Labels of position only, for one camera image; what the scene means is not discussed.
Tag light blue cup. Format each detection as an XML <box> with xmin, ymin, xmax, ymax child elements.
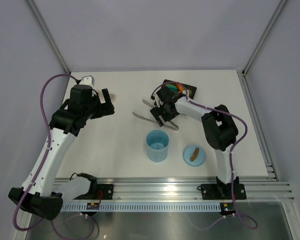
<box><xmin>145</xmin><ymin>129</ymin><xmax>170</xmax><ymax>163</ymax></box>

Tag metal tongs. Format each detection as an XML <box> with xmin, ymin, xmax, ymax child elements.
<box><xmin>132</xmin><ymin>99</ymin><xmax>180</xmax><ymax>131</ymax></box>

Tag orange shrimp food piece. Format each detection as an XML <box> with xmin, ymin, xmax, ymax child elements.
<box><xmin>176</xmin><ymin>84</ymin><xmax>185</xmax><ymax>94</ymax></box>

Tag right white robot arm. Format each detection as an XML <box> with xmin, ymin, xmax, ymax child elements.
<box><xmin>150</xmin><ymin>83</ymin><xmax>247</xmax><ymax>201</ymax></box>

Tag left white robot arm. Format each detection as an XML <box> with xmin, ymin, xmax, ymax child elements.
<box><xmin>8</xmin><ymin>75</ymin><xmax>115</xmax><ymax>221</ymax></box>

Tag beige chopstick case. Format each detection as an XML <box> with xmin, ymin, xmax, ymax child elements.
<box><xmin>96</xmin><ymin>90</ymin><xmax>116</xmax><ymax>102</ymax></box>

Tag dark square teal plate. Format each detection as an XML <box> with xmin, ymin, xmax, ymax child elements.
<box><xmin>163</xmin><ymin>79</ymin><xmax>197</xmax><ymax>100</ymax></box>

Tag light blue lid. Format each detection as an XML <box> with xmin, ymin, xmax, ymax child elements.
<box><xmin>182</xmin><ymin>145</ymin><xmax>206</xmax><ymax>167</ymax></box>

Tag brown lid handle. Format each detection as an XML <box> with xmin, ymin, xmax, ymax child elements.
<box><xmin>190</xmin><ymin>147</ymin><xmax>200</xmax><ymax>162</ymax></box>

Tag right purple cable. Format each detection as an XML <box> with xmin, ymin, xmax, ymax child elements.
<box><xmin>149</xmin><ymin>83</ymin><xmax>259</xmax><ymax>231</ymax></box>

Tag purple cable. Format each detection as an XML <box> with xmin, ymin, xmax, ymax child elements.
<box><xmin>12</xmin><ymin>73</ymin><xmax>100</xmax><ymax>238</ymax></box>
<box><xmin>149</xmin><ymin>83</ymin><xmax>259</xmax><ymax>231</ymax></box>

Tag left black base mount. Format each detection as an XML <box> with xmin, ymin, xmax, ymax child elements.
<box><xmin>74</xmin><ymin>173</ymin><xmax>114</xmax><ymax>200</ymax></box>

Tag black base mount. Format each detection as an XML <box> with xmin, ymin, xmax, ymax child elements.
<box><xmin>196</xmin><ymin>183</ymin><xmax>247</xmax><ymax>200</ymax></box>
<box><xmin>74</xmin><ymin>173</ymin><xmax>114</xmax><ymax>200</ymax></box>

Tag white slotted cable duct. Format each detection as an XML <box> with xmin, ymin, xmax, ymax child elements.
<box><xmin>61</xmin><ymin>202</ymin><xmax>221</xmax><ymax>213</ymax></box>

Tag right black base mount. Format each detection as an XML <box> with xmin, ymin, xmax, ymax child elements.
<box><xmin>196</xmin><ymin>183</ymin><xmax>247</xmax><ymax>200</ymax></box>

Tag aluminium front rail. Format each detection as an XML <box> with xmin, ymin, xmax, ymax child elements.
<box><xmin>52</xmin><ymin>176</ymin><xmax>296</xmax><ymax>203</ymax></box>

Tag left aluminium frame post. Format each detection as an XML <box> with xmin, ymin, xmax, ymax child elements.
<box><xmin>24</xmin><ymin>0</ymin><xmax>71</xmax><ymax>74</ymax></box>

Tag aluminium frame post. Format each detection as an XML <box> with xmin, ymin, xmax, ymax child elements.
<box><xmin>241</xmin><ymin>0</ymin><xmax>289</xmax><ymax>77</ymax></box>
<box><xmin>24</xmin><ymin>0</ymin><xmax>71</xmax><ymax>74</ymax></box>

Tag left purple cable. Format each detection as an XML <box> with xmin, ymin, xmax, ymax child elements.
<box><xmin>12</xmin><ymin>73</ymin><xmax>100</xmax><ymax>238</ymax></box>

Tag right aluminium frame post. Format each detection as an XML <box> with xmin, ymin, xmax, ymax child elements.
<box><xmin>241</xmin><ymin>0</ymin><xmax>289</xmax><ymax>77</ymax></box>

